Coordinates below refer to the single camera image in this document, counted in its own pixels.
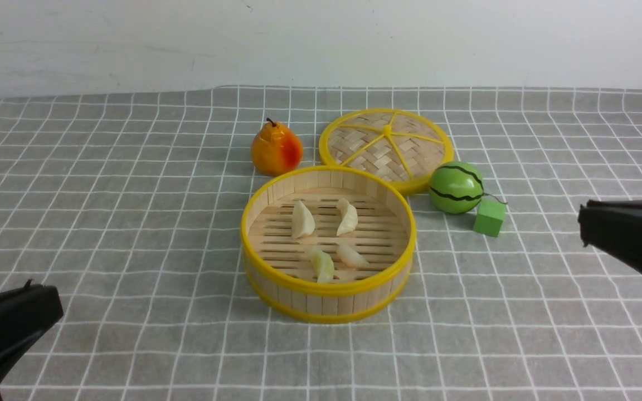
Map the green wooden cube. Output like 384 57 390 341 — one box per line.
472 199 507 238

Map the greenish dumpling front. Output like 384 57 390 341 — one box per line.
307 246 335 283

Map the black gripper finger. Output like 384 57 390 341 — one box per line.
577 199 642 274
0 280 64 400

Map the woven bamboo steamer lid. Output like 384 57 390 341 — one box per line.
318 107 455 196

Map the bamboo steamer tray yellow rim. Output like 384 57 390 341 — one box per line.
240 165 417 324

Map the orange toy pear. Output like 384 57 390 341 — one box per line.
250 118 304 176

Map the green toy watermelon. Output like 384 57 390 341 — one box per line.
428 162 484 215

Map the white dumpling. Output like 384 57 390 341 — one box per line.
336 198 358 236
291 199 315 239

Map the pale dumpling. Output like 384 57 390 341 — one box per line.
336 243 369 269

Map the grey checkered tablecloth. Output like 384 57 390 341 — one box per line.
0 86 642 400

